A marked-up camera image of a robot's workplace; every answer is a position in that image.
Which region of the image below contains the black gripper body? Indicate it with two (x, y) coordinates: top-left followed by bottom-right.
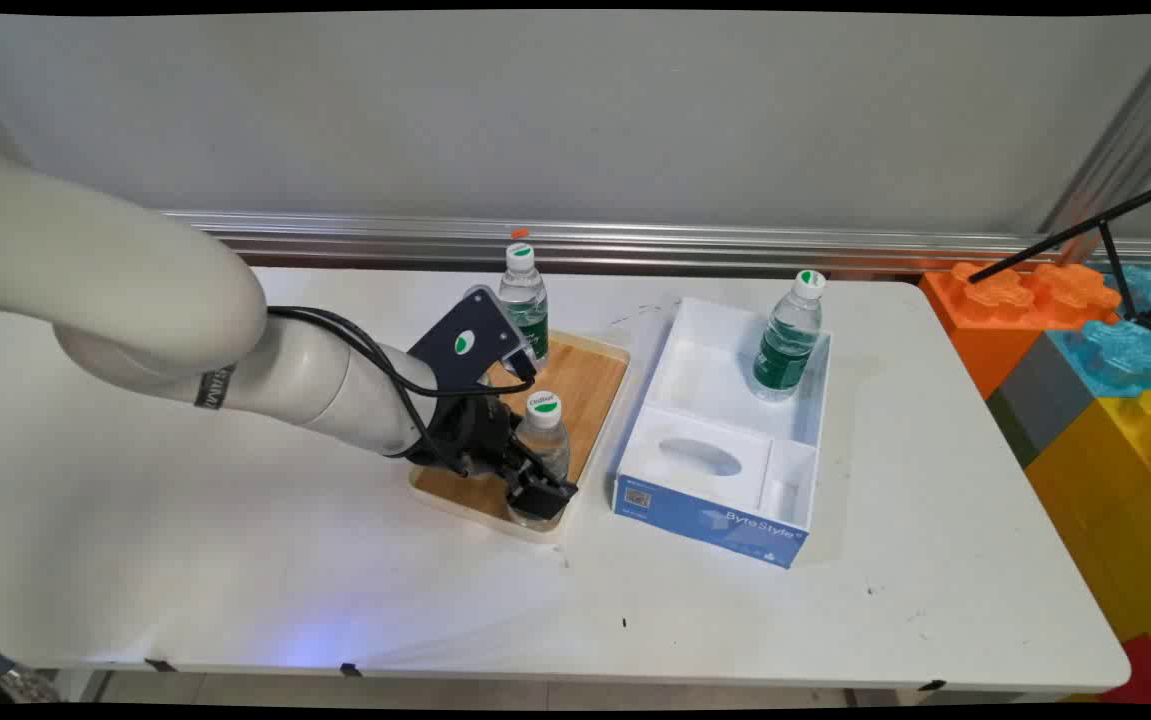
(405, 392), (524, 477)

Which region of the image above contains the water bottle green label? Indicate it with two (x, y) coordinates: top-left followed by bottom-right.
(510, 391), (572, 531)
(497, 242), (550, 371)
(750, 269), (827, 403)

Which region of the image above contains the bamboo tray white rim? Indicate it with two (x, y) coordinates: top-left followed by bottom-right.
(408, 330), (632, 545)

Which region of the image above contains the white blue cardboard box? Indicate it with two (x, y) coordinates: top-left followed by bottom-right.
(613, 296), (834, 570)

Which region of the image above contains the orange giant building block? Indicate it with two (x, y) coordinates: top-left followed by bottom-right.
(919, 262), (1122, 399)

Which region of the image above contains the grey giant building block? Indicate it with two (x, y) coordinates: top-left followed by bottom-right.
(987, 330), (1102, 469)

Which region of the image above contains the yellow giant building block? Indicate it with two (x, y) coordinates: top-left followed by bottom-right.
(1025, 388), (1151, 693)

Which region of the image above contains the blue giant building block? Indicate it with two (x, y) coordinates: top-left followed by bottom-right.
(1047, 264), (1151, 399)

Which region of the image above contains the black tripod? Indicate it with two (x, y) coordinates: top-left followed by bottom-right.
(967, 174), (1151, 337)

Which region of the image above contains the red giant building block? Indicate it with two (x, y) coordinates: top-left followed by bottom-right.
(1099, 634), (1151, 706)

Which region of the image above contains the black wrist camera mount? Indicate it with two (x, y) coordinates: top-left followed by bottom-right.
(407, 285), (538, 387)

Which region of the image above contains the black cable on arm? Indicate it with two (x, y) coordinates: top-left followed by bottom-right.
(265, 305), (538, 473)

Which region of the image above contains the aluminium rail behind table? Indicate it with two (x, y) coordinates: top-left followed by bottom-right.
(161, 209), (1151, 277)

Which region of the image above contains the aluminium frame post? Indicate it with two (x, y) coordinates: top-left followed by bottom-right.
(1039, 15), (1151, 241)

